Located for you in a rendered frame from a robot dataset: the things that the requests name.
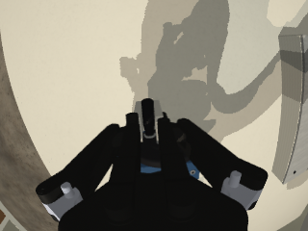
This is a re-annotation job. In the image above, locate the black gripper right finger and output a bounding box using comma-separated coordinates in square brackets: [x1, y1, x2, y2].
[154, 100, 268, 218]

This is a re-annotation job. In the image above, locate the blue bench vise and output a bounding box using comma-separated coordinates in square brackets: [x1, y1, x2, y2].
[141, 98, 199, 179]

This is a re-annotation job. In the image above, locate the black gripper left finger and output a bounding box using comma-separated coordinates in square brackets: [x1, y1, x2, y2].
[36, 101, 143, 222]

